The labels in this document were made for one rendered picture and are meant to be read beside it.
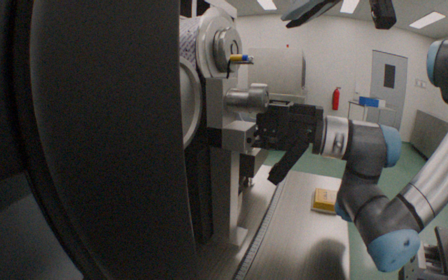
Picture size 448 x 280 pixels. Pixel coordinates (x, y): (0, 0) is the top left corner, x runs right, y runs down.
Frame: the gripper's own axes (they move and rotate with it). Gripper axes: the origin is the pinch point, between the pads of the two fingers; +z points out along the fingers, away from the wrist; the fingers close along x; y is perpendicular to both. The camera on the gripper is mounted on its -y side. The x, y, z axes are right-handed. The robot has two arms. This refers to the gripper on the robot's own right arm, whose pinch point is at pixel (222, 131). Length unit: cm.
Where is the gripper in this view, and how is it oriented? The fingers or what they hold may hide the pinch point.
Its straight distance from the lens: 40.9
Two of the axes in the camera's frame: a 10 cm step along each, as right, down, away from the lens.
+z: -9.0, -1.5, 4.1
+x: -4.4, 3.0, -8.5
